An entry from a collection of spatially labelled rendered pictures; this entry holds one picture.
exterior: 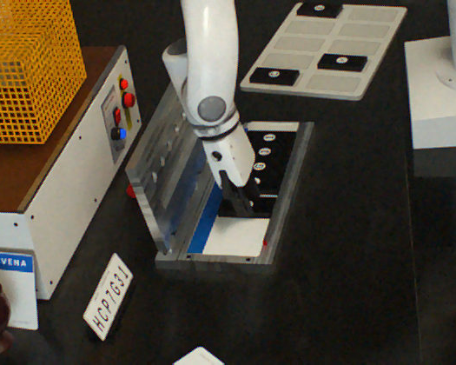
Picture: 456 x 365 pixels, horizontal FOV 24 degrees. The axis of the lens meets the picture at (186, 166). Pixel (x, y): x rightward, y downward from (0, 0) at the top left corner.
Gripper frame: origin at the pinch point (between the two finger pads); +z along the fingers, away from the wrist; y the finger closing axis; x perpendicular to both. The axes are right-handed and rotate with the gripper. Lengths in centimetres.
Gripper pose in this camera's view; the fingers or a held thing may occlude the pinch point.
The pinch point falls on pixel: (246, 197)
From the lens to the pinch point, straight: 194.8
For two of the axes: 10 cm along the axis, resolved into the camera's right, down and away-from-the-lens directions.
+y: 2.6, -5.7, 7.8
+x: -9.0, 1.5, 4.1
